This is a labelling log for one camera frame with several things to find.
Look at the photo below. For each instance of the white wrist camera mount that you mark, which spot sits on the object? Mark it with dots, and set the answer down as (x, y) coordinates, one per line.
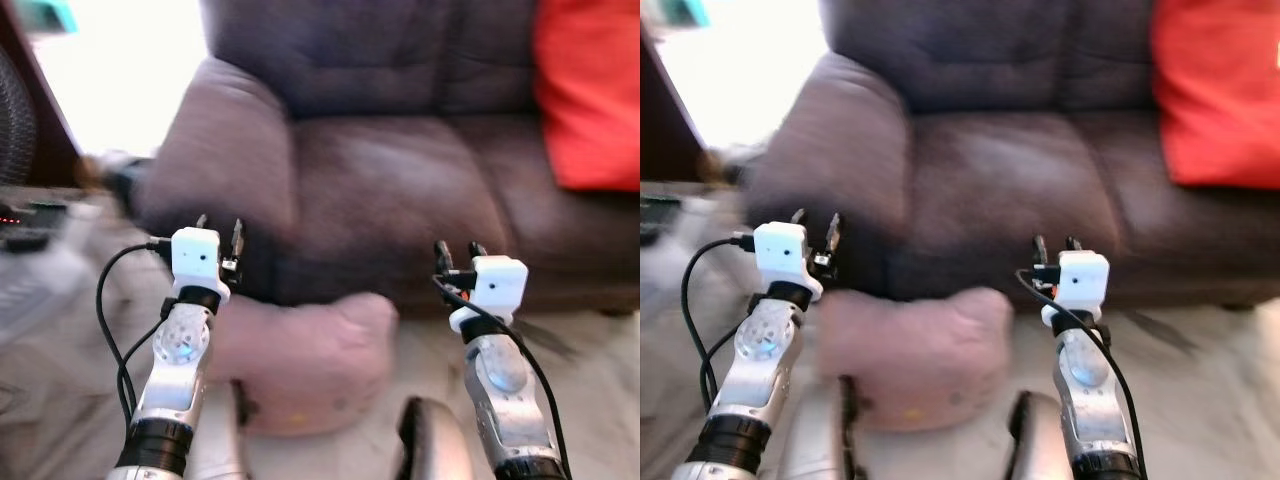
(780, 252)
(497, 285)
(195, 255)
(1082, 280)

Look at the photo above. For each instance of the pink pillow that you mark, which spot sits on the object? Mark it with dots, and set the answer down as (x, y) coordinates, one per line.
(915, 355)
(300, 360)

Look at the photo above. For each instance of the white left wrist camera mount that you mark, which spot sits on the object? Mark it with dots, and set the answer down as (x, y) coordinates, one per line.
(195, 255)
(780, 252)

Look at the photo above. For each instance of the dark purple fabric sofa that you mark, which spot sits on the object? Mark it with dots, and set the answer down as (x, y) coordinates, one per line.
(1010, 170)
(400, 170)

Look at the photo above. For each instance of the red pillow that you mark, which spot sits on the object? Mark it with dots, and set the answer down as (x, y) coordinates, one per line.
(1220, 95)
(590, 95)

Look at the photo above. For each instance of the small white black object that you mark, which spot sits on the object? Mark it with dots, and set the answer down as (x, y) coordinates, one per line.
(728, 175)
(120, 185)

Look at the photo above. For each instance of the teal plastic stool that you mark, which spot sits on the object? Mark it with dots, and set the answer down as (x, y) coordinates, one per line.
(680, 10)
(45, 12)

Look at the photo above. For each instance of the dark wooden door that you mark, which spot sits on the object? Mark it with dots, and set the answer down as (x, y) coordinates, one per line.
(40, 110)
(670, 130)

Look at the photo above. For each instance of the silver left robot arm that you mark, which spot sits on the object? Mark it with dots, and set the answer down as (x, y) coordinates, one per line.
(755, 370)
(175, 370)

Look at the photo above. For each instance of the silver left robot leg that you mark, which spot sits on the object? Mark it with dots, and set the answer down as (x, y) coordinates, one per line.
(220, 440)
(825, 430)

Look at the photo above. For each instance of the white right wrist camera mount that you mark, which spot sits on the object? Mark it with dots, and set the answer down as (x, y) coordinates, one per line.
(1082, 280)
(497, 285)

